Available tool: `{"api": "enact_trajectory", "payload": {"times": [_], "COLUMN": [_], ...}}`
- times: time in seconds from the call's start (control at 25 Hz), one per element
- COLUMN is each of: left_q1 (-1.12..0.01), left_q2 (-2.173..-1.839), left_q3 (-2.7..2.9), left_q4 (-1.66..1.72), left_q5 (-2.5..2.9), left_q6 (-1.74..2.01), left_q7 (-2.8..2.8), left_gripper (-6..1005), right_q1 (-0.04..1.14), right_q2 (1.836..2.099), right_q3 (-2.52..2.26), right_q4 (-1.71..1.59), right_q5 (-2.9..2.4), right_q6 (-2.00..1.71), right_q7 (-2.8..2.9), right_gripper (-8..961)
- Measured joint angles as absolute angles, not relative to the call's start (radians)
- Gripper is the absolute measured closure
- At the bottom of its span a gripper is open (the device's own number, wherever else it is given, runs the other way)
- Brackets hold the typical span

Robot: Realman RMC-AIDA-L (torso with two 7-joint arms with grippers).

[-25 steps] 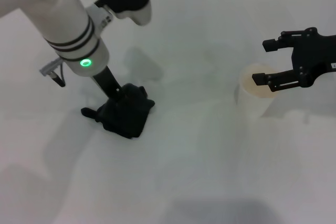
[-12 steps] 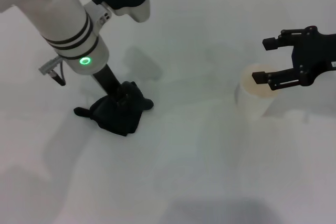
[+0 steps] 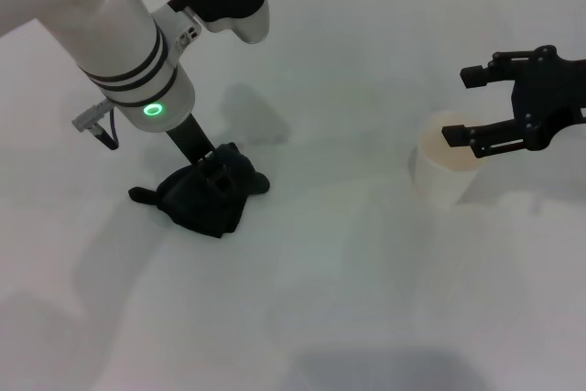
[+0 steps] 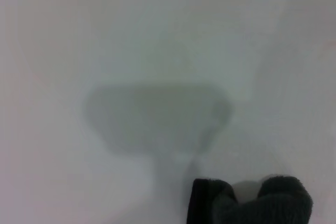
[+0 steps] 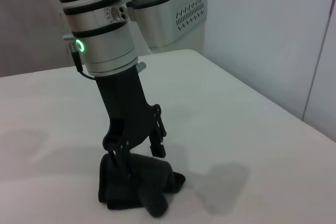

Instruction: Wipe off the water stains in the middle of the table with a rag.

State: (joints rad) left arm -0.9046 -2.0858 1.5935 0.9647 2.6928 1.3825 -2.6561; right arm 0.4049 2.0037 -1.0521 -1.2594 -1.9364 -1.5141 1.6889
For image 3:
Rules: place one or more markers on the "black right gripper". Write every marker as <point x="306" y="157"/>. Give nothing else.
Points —
<point x="554" y="98"/>

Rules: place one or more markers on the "translucent plastic cup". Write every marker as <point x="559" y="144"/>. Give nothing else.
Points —
<point x="439" y="180"/>

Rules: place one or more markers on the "dark blue rag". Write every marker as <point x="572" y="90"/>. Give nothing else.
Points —
<point x="192" y="208"/>

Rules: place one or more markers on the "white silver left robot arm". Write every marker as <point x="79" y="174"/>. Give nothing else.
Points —
<point x="114" y="34"/>

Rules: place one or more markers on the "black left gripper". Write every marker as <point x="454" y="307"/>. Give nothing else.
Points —
<point x="190" y="144"/>

